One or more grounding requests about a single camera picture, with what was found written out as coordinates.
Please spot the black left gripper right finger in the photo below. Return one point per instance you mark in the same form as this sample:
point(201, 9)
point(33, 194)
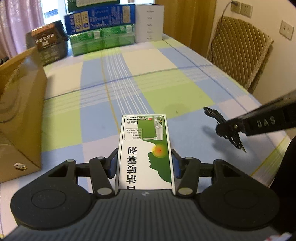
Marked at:
point(186, 172)

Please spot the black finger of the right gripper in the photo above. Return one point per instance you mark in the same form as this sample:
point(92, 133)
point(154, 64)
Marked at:
point(230, 127)

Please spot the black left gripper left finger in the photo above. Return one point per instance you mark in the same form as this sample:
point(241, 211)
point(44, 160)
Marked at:
point(101, 170)

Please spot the green white medicine box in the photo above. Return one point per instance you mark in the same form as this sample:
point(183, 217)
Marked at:
point(144, 154)

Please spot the checkered tablecloth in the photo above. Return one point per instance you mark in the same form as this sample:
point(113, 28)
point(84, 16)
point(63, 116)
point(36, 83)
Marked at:
point(85, 101)

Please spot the quilted tan chair cushion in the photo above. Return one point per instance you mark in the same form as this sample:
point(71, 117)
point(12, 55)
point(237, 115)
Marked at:
point(241, 50)

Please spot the brown curtain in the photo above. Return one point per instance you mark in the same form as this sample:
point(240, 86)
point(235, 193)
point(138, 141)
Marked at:
point(189, 22)

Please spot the brown cardboard box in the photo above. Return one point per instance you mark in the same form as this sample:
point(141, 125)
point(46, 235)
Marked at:
point(23, 85)

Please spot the green tissue pack carton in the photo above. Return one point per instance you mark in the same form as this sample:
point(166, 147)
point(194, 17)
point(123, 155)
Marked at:
point(103, 38)

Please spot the white cardboard box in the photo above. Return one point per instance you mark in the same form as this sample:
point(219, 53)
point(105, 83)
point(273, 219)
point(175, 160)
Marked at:
point(149, 22)

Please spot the black food container pack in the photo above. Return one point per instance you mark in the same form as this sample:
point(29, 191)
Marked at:
point(51, 41)

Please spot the blue long carton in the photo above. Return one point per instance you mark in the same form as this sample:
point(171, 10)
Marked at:
point(99, 17)

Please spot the dark green box top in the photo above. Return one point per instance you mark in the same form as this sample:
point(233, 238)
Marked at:
point(77, 5)

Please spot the pink curtain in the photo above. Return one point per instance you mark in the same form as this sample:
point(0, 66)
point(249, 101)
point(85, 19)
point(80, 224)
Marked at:
point(17, 19)

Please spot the wall switch plate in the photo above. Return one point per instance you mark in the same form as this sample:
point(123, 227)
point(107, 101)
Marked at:
point(286, 30)

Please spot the wall power socket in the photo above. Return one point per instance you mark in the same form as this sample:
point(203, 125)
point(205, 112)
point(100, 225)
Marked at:
point(241, 8)

